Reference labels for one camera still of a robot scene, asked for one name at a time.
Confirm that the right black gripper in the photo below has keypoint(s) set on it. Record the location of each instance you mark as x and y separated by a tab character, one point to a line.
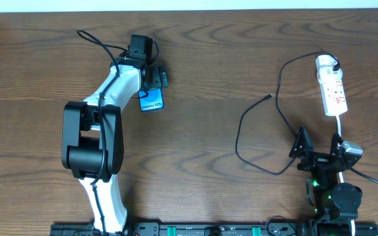
319	157

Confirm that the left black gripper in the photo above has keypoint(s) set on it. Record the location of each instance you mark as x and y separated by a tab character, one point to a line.
157	77

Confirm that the blue Samsung Galaxy smartphone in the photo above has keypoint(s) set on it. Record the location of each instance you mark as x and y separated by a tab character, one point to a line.
151	100

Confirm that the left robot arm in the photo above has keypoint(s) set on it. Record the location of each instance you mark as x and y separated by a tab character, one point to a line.
92	137

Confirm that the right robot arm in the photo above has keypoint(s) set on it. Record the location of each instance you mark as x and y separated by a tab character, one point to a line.
336	203

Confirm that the white charger plug adapter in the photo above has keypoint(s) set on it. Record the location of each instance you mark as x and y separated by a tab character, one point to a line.
327	61

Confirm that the white power strip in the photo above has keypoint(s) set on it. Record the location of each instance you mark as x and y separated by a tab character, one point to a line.
331	87

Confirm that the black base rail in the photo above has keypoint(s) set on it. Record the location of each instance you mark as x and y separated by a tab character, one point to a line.
273	228

